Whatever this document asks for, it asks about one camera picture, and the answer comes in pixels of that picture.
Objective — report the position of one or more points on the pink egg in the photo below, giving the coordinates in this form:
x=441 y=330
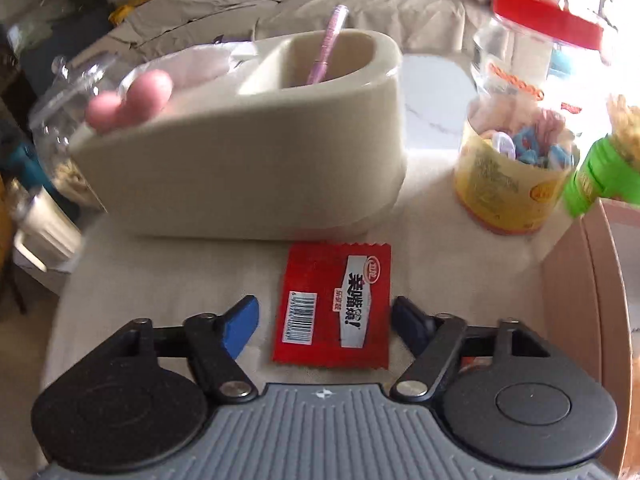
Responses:
x=102 y=112
x=147 y=92

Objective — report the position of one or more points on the white marble coaster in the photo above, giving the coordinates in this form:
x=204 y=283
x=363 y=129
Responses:
x=435 y=105

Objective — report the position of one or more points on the red snack packet white label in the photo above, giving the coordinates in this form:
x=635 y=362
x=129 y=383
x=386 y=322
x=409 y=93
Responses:
x=320 y=270

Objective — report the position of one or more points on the glass jar of nuts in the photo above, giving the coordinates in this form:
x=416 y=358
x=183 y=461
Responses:
x=65 y=125

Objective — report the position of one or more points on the round candy jar green base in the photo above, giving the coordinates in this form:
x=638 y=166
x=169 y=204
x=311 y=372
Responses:
x=600 y=180

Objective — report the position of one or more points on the beige desk organizer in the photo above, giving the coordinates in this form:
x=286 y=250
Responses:
x=240 y=170

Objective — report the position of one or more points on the brown cardboard box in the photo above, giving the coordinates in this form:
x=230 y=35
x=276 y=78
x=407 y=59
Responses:
x=595 y=285

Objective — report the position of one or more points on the plastic jar with red lid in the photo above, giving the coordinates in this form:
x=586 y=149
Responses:
x=520 y=135

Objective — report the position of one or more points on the pink pen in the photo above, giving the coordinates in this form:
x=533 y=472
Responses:
x=325 y=45

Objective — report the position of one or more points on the grey covered sofa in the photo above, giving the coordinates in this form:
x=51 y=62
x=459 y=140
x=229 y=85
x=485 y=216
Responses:
x=280 y=5

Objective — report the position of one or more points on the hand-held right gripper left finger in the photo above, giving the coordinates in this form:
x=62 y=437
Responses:
x=240 y=325

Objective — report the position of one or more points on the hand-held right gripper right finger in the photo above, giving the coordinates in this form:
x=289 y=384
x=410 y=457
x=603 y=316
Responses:
x=407 y=317

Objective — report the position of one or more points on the white tablecloth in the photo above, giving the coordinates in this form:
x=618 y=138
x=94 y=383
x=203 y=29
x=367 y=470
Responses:
x=175 y=280

